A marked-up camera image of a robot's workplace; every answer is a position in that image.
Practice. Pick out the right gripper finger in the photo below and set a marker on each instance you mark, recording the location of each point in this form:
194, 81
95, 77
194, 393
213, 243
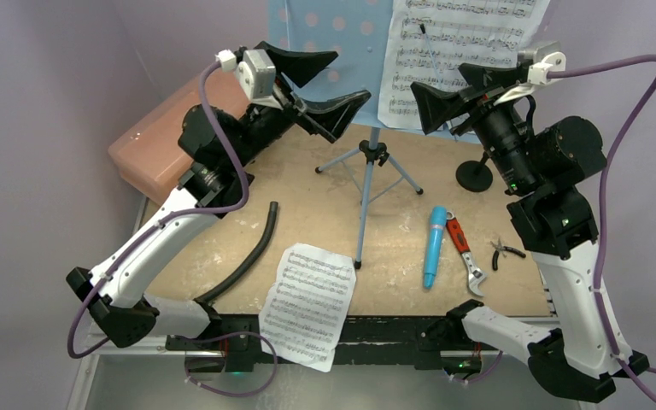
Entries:
483, 77
436, 107

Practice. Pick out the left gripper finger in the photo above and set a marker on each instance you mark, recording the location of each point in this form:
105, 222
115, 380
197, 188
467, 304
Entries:
298, 66
331, 118

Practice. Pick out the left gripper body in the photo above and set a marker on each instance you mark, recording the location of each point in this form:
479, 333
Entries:
277, 121

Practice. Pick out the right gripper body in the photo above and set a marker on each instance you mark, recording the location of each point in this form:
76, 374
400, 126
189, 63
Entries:
476, 102

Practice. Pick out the black microphone desk stand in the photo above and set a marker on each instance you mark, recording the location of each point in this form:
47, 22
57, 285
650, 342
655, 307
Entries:
475, 176

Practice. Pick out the sheet music top page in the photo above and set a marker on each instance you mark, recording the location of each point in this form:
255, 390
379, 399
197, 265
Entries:
428, 40

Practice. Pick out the sheet music page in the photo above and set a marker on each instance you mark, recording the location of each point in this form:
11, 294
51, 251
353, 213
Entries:
428, 40
305, 309

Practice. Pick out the blue music stand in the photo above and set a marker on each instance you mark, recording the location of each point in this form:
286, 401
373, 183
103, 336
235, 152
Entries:
359, 32

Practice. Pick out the sheet music bottom page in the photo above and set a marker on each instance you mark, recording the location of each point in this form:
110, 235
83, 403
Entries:
305, 309

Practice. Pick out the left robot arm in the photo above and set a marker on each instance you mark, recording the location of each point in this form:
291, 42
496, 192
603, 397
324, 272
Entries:
248, 100

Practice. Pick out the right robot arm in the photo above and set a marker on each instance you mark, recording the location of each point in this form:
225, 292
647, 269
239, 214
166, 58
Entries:
581, 358

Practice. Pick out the blue toy microphone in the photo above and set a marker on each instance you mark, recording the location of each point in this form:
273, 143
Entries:
437, 221

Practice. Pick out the small black pliers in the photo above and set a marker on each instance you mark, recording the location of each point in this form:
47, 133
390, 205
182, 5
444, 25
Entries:
500, 249

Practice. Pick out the red adjustable wrench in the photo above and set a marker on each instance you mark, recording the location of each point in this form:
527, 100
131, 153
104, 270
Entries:
475, 275

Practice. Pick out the pink plastic storage box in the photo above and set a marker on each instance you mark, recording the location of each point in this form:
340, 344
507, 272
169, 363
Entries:
148, 156

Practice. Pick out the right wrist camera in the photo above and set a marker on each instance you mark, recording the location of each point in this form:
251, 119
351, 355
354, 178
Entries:
535, 63

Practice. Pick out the aluminium mounting rail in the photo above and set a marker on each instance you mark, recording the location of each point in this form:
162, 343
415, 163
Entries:
371, 340

